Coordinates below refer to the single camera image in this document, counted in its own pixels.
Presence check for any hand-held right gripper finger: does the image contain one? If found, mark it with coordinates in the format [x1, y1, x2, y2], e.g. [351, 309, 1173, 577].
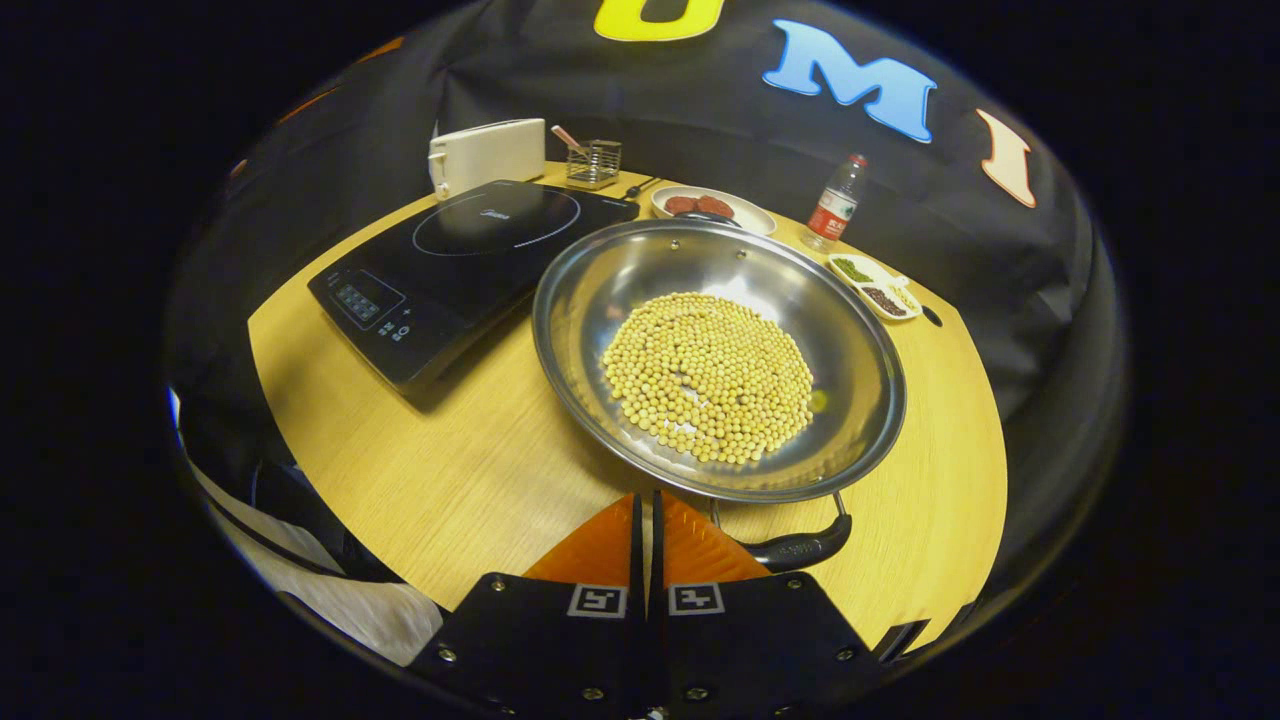
[648, 490, 886, 716]
[410, 492, 646, 716]

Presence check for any stainless steel pot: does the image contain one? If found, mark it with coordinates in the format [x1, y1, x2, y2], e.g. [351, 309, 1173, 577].
[531, 210, 908, 574]

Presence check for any black induction cooktop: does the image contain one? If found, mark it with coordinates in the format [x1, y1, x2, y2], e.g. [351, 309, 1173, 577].
[307, 180, 641, 391]

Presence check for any pile of soybeans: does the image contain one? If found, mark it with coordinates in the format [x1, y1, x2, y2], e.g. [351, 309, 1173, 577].
[600, 291, 816, 466]

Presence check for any white cloth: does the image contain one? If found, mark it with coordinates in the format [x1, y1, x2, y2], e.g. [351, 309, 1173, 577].
[185, 460, 446, 666]

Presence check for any white divided dish of beans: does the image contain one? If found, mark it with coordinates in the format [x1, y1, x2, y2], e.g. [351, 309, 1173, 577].
[827, 253, 923, 323]

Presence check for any white oval plate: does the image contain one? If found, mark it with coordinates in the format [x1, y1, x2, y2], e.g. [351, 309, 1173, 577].
[650, 185, 777, 237]

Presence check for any clear water bottle red label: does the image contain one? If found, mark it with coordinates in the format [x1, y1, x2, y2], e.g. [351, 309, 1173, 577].
[800, 153, 869, 251]

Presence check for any white toaster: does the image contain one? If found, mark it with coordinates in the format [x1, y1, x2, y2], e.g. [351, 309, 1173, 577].
[428, 118, 547, 201]

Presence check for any black backdrop cloth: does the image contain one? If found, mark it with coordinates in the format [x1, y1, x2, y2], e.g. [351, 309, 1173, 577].
[165, 0, 1126, 621]

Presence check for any wire mesh basket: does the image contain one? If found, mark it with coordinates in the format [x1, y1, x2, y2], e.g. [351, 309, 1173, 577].
[565, 138, 623, 191]

